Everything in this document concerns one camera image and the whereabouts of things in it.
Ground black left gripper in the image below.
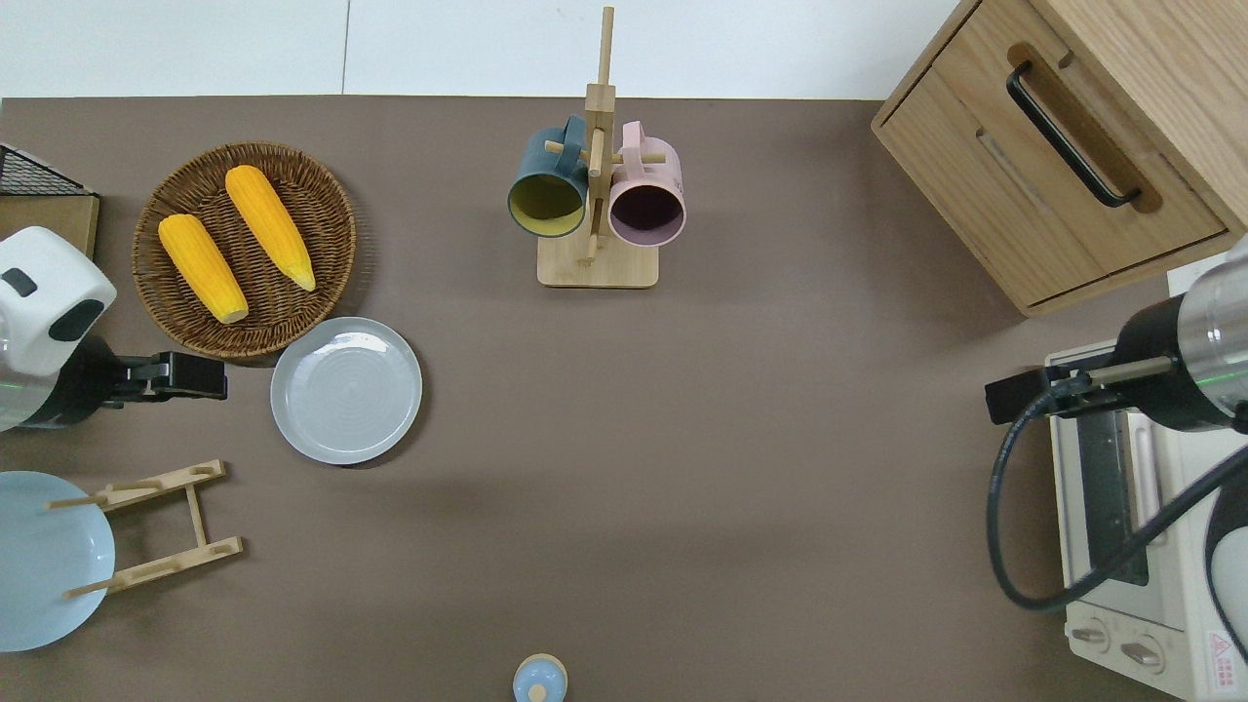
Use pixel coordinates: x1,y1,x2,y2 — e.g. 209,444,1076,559
97,351,229,407

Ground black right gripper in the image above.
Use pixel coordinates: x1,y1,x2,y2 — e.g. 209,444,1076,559
985,366,1093,426

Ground gray round plate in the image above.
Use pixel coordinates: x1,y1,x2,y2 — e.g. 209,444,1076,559
270,317,424,466

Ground light blue plate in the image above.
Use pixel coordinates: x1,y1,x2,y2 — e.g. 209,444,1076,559
0,471,116,652

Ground yellow corn cob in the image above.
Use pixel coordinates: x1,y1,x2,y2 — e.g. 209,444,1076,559
225,165,318,293
158,214,250,325

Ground wooden dish rack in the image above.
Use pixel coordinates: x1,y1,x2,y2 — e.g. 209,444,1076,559
47,459,245,600

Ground wooden board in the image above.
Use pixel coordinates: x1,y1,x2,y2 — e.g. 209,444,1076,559
0,193,100,260

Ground wooden drawer cabinet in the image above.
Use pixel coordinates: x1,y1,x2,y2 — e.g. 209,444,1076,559
871,0,1248,319

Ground brown wicker basket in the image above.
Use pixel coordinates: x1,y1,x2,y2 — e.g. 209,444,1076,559
132,141,358,360

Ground white toaster oven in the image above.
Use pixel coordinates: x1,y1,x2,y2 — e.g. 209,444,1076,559
1045,341,1248,702

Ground teal mug yellow inside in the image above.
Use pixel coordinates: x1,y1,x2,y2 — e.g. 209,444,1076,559
507,115,592,239

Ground wooden mug tree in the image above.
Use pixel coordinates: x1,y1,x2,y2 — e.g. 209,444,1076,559
536,5,669,290

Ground pink mug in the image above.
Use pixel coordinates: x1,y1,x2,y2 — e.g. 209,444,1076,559
607,120,687,248

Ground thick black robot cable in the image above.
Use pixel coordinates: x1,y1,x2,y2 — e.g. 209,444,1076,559
986,388,1248,614

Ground black wire basket white liner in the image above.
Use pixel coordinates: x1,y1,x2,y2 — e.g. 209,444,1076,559
0,143,98,198

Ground black cabinet drawer handle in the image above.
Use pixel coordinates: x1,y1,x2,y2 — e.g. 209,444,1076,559
1006,60,1143,209

